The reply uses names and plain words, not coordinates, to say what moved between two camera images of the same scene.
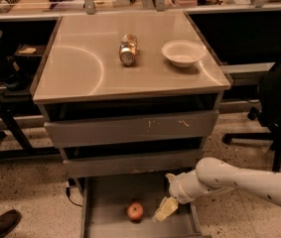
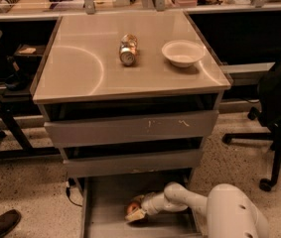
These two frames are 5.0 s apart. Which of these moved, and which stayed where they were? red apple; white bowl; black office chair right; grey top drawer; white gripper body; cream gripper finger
Moved: cream gripper finger; white gripper body
Stayed: black office chair right; grey top drawer; white bowl; red apple
